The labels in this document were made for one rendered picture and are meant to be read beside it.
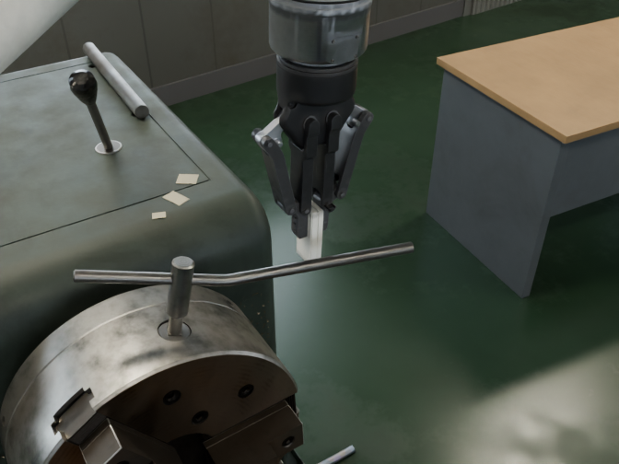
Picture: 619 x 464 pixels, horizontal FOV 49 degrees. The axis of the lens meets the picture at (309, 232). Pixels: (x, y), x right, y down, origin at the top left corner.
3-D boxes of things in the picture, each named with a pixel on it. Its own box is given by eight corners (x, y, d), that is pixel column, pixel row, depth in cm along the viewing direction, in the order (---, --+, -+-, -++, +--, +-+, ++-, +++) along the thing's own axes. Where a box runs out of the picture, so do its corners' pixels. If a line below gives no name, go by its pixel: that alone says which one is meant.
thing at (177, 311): (161, 359, 70) (172, 267, 64) (160, 344, 72) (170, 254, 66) (182, 359, 71) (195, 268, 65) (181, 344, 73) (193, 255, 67)
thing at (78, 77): (69, 104, 83) (61, 67, 80) (95, 98, 85) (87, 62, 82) (79, 117, 80) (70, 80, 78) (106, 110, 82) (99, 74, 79)
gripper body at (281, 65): (298, 75, 58) (296, 168, 63) (379, 57, 61) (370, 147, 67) (256, 45, 63) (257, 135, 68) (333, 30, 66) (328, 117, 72)
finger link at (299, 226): (309, 197, 70) (284, 204, 69) (308, 237, 73) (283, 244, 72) (301, 190, 71) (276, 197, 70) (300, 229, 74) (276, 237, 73)
